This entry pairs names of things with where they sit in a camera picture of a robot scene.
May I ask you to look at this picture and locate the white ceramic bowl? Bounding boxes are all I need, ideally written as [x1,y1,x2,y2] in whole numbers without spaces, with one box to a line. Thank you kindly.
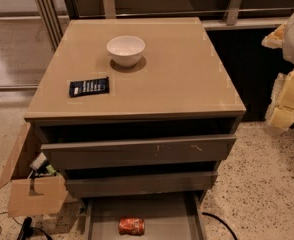
[107,36,145,67]

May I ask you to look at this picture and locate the tan drawer cabinet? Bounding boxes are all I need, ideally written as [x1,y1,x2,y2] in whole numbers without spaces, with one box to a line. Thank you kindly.
[24,16,247,205]

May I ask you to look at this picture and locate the items inside cardboard box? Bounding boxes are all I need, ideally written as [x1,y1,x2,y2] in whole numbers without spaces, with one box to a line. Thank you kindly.
[29,152,58,179]

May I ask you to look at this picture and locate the top grey drawer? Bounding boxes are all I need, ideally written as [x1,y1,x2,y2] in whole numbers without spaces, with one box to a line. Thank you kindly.
[41,134,236,170]

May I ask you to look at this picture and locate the bottom grey open drawer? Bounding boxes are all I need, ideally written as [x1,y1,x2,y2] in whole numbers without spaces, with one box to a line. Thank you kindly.
[84,192,207,240]

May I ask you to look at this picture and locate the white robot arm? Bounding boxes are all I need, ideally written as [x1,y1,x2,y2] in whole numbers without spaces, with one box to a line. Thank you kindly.
[262,13,294,130]

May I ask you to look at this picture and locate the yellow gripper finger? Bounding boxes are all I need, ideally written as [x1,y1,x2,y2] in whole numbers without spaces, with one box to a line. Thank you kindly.
[268,69,294,129]
[261,23,286,49]

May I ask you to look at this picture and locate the metal railing frame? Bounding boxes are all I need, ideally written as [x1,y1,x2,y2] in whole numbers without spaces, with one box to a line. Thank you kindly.
[35,0,294,47]

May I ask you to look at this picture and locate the black floor cable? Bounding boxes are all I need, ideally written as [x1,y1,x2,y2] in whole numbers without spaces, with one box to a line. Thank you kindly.
[201,211,239,240]
[0,211,53,240]

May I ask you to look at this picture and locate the black floor cable left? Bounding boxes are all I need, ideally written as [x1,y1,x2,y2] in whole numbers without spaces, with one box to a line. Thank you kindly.
[0,211,53,240]

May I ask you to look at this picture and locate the middle grey drawer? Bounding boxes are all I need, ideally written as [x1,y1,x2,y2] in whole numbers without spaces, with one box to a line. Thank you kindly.
[65,171,218,198]

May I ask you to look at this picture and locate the brown cardboard box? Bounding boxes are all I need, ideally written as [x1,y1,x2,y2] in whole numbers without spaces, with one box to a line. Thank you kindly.
[0,123,68,217]

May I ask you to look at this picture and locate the black floor cable right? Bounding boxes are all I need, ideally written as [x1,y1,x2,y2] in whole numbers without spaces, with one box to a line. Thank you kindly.
[201,211,239,240]

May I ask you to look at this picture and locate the red coke can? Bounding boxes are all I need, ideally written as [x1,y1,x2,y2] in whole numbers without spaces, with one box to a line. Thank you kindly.
[118,217,145,236]

